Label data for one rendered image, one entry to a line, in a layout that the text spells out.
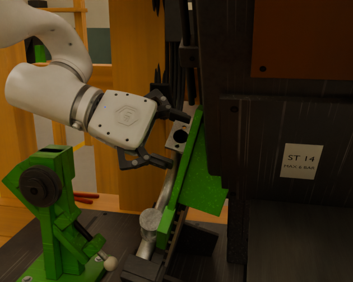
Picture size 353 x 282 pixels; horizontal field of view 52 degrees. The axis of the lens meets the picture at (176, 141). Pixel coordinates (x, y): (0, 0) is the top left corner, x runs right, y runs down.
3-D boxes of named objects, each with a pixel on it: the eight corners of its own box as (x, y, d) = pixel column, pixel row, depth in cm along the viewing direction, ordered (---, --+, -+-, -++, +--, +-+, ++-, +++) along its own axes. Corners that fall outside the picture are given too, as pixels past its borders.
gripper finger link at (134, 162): (130, 162, 61) (167, 176, 60) (137, 146, 62) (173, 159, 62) (130, 169, 64) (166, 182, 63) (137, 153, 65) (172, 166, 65)
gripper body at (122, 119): (75, 124, 61) (138, 147, 60) (101, 76, 65) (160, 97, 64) (83, 142, 67) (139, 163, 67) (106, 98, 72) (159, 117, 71)
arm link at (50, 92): (94, 102, 73) (72, 136, 67) (34, 80, 74) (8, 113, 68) (92, 72, 66) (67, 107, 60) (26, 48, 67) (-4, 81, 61)
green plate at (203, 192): (209, 247, 58) (252, 126, 51) (159, 230, 58) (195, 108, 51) (217, 212, 68) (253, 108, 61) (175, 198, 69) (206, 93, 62)
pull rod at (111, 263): (120, 266, 72) (119, 240, 70) (115, 275, 69) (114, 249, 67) (94, 262, 73) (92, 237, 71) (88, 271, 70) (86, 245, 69)
